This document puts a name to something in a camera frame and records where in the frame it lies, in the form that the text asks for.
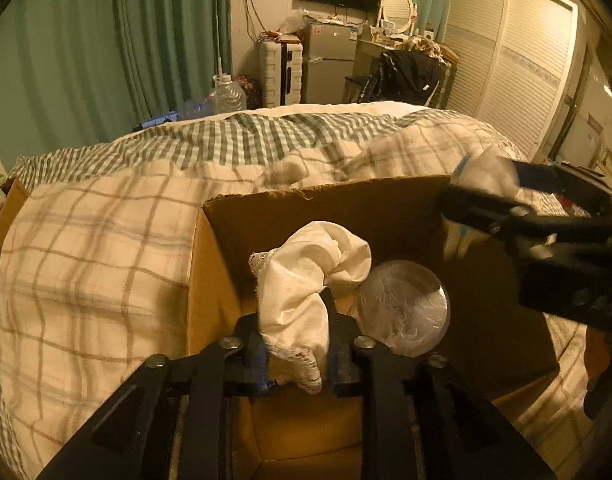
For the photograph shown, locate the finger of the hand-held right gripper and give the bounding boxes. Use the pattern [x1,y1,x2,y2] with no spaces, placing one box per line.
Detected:
[438,184,537,242]
[515,159,612,217]

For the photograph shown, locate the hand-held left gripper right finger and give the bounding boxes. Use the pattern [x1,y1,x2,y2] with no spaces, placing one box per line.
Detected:
[320,289,558,480]

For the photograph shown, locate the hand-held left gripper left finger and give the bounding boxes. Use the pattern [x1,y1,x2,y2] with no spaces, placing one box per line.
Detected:
[36,313,277,480]

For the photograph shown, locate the white and blue sock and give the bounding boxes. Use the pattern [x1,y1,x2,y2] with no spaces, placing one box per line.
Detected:
[443,144,523,261]

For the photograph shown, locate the white lace-trimmed cloth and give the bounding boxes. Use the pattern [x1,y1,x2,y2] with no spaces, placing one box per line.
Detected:
[249,220,374,395]

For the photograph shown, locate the brown cardboard box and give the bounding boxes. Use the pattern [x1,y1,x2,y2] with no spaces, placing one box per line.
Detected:
[187,175,562,480]

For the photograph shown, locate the person's right hand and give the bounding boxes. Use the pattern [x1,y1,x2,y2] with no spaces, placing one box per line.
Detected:
[583,326,612,383]

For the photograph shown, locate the clear round plastic container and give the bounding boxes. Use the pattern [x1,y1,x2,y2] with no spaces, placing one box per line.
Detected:
[357,259,451,358]

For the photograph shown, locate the white louvred wardrobe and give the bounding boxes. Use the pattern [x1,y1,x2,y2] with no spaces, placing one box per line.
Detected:
[443,0,579,161]

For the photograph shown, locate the black jacket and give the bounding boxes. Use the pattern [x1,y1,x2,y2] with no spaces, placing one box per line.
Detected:
[361,50,441,107]

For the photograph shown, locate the cream dressing table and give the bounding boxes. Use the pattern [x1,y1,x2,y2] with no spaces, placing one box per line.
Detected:
[353,37,411,80]

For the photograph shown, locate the cream plaid blanket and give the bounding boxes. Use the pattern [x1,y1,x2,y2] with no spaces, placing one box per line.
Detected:
[0,112,587,480]

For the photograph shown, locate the grey small refrigerator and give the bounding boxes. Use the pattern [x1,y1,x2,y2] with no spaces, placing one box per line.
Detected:
[302,21,359,105]

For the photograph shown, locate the white oval vanity mirror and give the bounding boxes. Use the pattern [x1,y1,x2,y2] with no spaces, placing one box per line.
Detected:
[381,0,417,32]

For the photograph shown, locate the green gingham bed cover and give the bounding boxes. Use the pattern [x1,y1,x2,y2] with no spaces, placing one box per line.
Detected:
[8,109,487,188]

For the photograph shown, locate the white ribbed suitcase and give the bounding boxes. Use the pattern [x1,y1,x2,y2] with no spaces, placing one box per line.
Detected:
[258,40,305,109]

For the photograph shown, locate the dark patterned bag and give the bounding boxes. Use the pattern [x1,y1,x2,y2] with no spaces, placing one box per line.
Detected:
[234,75,263,109]

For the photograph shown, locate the clear plastic bag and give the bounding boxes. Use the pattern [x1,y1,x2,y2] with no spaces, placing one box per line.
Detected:
[285,9,313,36]

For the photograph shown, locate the empty clear plastic bottles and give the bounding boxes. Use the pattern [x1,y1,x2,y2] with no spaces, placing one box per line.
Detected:
[178,97,211,120]

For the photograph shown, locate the large clear water jug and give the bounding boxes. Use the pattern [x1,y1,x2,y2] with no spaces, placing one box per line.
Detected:
[208,74,247,113]

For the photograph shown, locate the printed cardboard box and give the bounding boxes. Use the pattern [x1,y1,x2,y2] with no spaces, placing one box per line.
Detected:
[0,177,30,293]

